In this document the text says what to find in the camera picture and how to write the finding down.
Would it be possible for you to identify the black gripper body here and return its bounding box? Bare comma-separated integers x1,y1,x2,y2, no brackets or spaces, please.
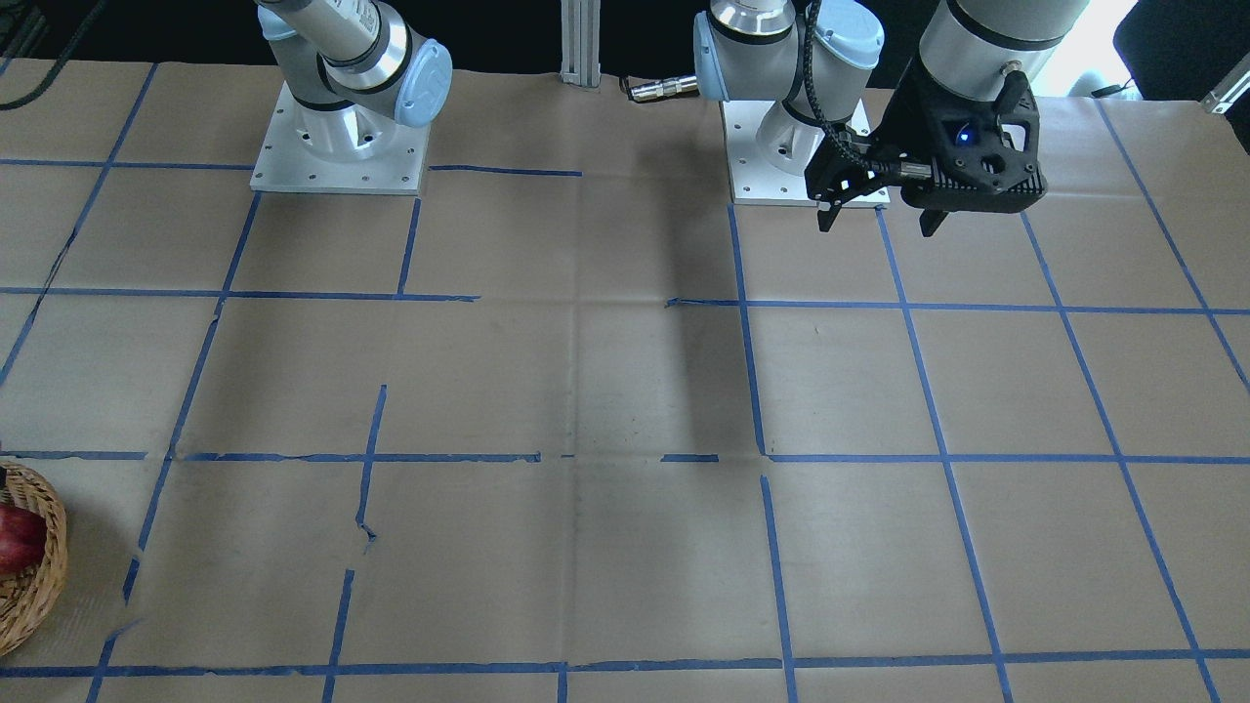
858,54,941,201

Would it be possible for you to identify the dark red apple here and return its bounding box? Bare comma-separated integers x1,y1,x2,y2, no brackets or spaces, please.
1,504,48,575

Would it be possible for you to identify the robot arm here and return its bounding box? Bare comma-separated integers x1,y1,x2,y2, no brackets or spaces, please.
256,1,454,163
693,1,1086,236

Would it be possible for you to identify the wicker basket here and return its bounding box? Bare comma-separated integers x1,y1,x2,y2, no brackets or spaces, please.
1,460,68,655

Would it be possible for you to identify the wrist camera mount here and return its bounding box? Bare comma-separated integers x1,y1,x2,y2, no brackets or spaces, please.
901,68,1048,214

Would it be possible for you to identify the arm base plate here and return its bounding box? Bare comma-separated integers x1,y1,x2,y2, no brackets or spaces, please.
721,98,891,208
250,84,433,196

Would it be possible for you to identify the metal cable connector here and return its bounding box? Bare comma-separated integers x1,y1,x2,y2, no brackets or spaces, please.
619,75,699,105

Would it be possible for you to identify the aluminium frame post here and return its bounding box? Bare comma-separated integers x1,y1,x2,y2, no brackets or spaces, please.
559,0,603,90

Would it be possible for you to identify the black braided cable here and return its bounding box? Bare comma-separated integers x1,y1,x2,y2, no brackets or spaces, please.
0,0,108,110

